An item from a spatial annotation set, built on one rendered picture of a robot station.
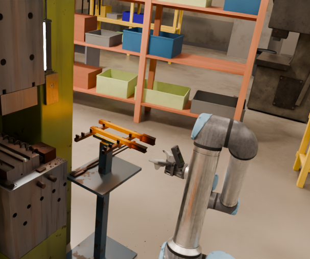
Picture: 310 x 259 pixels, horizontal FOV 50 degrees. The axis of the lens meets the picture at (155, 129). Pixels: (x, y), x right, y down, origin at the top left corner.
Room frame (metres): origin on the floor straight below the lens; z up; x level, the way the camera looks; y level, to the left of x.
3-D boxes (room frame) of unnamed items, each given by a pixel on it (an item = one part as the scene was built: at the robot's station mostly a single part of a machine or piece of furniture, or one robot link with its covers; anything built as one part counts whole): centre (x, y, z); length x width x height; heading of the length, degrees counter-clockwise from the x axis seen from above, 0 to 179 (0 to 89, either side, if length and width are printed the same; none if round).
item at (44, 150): (1.60, 0.60, 0.95); 0.12 x 0.09 x 0.07; 63
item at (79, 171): (1.96, 0.31, 0.75); 0.60 x 0.04 x 0.01; 150
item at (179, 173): (1.57, -0.14, 0.98); 0.12 x 0.08 x 0.09; 61
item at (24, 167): (1.51, 0.81, 0.96); 0.42 x 0.20 x 0.09; 63
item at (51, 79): (1.75, 0.60, 1.27); 0.09 x 0.02 x 0.17; 153
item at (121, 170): (1.81, 0.28, 0.74); 0.40 x 0.30 x 0.02; 151
